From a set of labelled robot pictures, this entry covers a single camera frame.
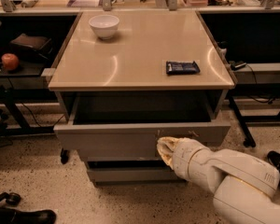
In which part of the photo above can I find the dark blue snack bar wrapper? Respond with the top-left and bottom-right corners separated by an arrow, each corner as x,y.
166,61 -> 200,75

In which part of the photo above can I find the grey middle drawer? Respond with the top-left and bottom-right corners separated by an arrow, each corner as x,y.
79,156 -> 162,161

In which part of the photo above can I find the white ceramic bowl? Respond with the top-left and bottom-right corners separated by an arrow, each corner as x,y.
89,15 -> 119,39

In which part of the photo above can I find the grey drawer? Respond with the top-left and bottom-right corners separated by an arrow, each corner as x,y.
79,156 -> 162,161
54,90 -> 230,157
87,168 -> 179,182

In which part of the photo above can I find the small black device on shelf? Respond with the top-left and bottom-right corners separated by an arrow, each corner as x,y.
231,61 -> 246,71

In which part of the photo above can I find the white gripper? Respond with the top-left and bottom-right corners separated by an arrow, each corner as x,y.
157,137 -> 223,192

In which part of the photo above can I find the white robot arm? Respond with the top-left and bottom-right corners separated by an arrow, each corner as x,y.
157,137 -> 280,224

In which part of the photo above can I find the grey top drawer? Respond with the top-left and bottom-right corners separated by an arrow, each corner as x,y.
54,90 -> 230,157

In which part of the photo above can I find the beige top drawer cabinet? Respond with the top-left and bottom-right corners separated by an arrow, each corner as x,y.
47,9 -> 236,187

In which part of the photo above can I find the dark box on shelf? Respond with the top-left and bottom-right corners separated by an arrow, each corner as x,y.
9,34 -> 52,63

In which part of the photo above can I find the black tray under apple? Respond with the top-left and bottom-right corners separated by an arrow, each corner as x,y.
0,61 -> 45,77

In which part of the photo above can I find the grey bottom drawer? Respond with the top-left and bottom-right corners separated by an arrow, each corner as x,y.
87,168 -> 179,182

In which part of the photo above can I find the red apple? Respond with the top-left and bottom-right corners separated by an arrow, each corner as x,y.
1,53 -> 20,71

